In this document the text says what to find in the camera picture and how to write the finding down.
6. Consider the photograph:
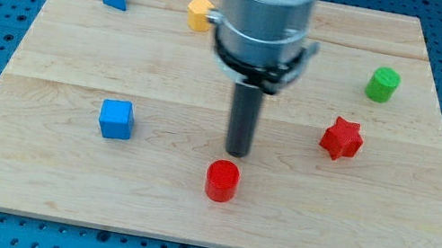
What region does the yellow pentagon block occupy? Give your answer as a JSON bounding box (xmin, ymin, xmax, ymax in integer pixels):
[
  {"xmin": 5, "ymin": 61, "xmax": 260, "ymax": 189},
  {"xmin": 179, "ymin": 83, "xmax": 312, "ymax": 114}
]
[{"xmin": 187, "ymin": 0, "xmax": 214, "ymax": 32}]

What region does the red star block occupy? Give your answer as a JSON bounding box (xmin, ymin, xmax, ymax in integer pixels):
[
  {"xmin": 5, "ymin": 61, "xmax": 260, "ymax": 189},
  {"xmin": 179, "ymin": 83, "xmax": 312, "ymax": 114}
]
[{"xmin": 319, "ymin": 117, "xmax": 364, "ymax": 161}]

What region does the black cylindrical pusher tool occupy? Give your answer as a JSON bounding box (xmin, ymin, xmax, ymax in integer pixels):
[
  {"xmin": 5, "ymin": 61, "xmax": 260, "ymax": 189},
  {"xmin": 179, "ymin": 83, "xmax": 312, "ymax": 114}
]
[{"xmin": 225, "ymin": 84, "xmax": 263, "ymax": 157}]

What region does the light wooden board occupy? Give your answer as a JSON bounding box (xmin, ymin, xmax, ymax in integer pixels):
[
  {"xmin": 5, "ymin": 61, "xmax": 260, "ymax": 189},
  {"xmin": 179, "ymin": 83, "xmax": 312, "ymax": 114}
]
[{"xmin": 0, "ymin": 0, "xmax": 442, "ymax": 248}]

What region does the green cylinder block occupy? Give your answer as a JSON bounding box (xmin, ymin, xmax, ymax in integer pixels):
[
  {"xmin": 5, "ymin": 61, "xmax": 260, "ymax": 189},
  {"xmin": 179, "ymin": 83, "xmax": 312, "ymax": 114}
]
[{"xmin": 365, "ymin": 66, "xmax": 402, "ymax": 103}]

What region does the blue cube block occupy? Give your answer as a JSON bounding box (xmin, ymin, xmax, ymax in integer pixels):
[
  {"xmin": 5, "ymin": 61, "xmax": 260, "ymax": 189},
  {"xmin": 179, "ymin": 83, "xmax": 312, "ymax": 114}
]
[{"xmin": 99, "ymin": 99, "xmax": 135, "ymax": 140}]

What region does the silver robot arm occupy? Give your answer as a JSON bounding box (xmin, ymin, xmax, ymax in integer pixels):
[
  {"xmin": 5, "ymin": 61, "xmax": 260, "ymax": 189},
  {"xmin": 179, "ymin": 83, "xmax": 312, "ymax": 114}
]
[{"xmin": 208, "ymin": 0, "xmax": 319, "ymax": 95}]

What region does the red cylinder block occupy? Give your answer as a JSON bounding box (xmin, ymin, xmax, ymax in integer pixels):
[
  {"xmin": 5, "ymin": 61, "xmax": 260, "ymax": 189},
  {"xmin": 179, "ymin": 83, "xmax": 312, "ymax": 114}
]
[{"xmin": 204, "ymin": 159, "xmax": 241, "ymax": 203}]

